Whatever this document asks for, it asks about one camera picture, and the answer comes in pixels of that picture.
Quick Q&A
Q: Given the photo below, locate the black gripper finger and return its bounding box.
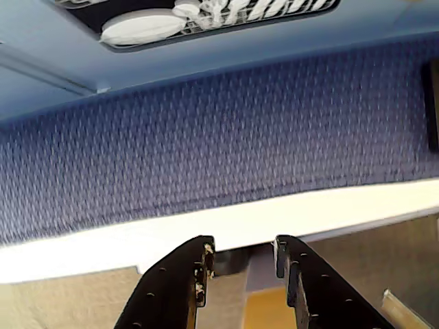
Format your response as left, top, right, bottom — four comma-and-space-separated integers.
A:
275, 234, 395, 329
112, 234, 216, 329

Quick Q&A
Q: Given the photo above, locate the yellow block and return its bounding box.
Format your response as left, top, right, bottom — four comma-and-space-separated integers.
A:
244, 287, 292, 329

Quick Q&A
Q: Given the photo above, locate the silver metal bar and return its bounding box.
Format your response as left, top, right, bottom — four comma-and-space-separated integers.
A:
382, 289, 435, 329

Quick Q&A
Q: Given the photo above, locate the black box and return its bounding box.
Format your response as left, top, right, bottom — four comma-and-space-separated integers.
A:
420, 58, 439, 151

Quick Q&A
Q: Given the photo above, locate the blue toy kitchen unit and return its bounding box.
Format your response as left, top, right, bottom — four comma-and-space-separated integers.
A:
0, 0, 439, 123

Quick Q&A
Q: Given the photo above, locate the blue dishwasher door with print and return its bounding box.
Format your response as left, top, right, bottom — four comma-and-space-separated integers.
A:
0, 0, 439, 95

